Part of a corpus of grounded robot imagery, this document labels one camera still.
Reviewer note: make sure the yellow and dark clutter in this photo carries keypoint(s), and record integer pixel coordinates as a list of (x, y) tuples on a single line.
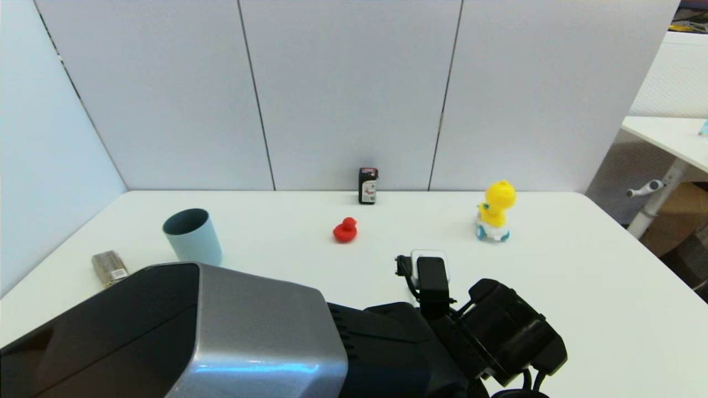
[(688, 25)]

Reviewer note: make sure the wrapped chocolate snack pack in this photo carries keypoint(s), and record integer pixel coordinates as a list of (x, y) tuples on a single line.
[(109, 268)]

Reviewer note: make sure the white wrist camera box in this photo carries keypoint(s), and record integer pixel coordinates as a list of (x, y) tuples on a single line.
[(428, 254)]

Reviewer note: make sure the small black bottle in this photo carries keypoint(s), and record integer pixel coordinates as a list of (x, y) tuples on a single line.
[(367, 188)]

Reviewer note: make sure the red rubber duck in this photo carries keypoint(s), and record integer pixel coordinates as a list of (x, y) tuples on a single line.
[(345, 231)]

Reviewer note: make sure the small teal item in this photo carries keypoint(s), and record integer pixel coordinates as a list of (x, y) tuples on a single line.
[(704, 128)]

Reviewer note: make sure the yellow dinosaur toy car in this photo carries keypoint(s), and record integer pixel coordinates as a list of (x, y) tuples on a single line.
[(496, 202)]

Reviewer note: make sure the light blue cup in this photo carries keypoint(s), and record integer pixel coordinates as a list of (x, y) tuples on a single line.
[(196, 243)]

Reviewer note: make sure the white side table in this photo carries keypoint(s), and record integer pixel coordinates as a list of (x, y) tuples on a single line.
[(669, 135)]

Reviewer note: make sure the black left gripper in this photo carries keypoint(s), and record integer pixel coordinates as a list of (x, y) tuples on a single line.
[(432, 282)]

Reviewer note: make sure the brown cardboard box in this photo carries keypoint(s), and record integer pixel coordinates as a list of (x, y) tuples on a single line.
[(683, 215)]

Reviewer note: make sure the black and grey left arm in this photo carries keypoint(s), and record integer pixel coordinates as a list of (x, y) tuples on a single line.
[(249, 331)]

